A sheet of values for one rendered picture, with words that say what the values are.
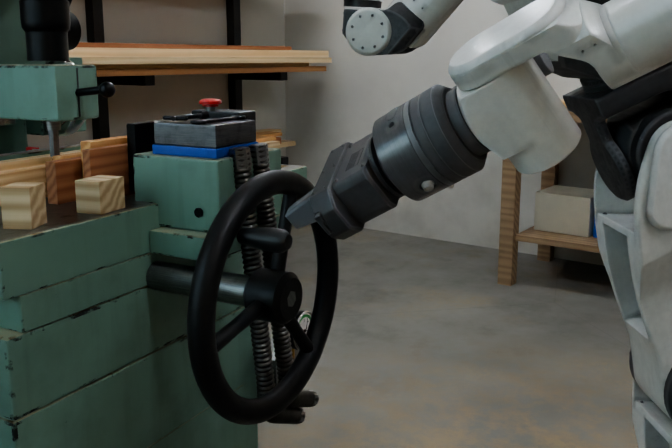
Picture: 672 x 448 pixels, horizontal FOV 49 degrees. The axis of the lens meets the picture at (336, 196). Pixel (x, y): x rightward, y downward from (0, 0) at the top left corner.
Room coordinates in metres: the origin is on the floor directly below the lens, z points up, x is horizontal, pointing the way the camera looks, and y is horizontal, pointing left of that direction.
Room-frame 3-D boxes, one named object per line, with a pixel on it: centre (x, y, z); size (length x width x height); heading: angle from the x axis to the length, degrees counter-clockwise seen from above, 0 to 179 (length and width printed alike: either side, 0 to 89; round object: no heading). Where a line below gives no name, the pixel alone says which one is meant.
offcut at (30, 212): (0.78, 0.33, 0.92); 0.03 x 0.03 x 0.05; 85
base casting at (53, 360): (1.03, 0.48, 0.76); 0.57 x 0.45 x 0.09; 62
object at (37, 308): (0.95, 0.32, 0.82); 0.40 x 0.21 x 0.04; 152
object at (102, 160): (1.01, 0.25, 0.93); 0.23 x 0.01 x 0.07; 152
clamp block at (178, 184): (0.96, 0.16, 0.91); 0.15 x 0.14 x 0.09; 152
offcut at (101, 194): (0.86, 0.28, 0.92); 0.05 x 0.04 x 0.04; 158
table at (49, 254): (1.00, 0.24, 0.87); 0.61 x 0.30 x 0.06; 152
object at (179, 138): (0.96, 0.16, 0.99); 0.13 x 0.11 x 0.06; 152
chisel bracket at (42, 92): (0.99, 0.39, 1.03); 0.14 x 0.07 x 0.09; 62
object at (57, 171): (1.00, 0.30, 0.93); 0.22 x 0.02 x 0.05; 152
